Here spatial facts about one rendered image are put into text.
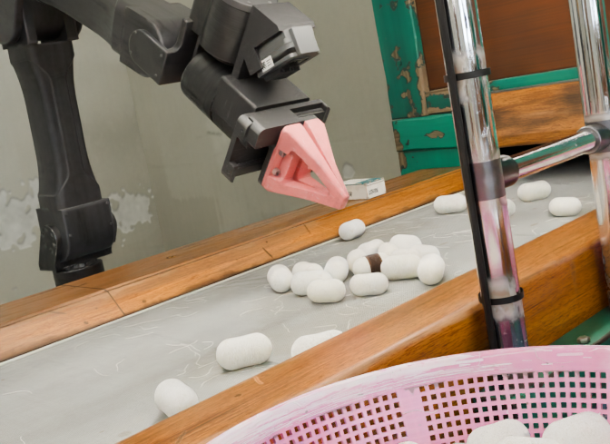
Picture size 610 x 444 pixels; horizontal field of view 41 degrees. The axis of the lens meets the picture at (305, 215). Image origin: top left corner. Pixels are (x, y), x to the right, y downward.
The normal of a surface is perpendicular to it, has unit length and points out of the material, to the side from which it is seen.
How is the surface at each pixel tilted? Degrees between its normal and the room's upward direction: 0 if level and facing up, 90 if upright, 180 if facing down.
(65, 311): 45
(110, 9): 81
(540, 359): 75
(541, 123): 67
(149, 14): 31
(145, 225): 90
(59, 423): 0
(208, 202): 90
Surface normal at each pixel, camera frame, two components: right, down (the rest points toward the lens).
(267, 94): 0.31, -0.75
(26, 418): -0.18, -0.97
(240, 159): 0.64, 0.62
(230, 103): -0.71, 0.23
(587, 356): -0.54, -0.04
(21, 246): 0.70, -0.02
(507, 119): -0.72, -0.16
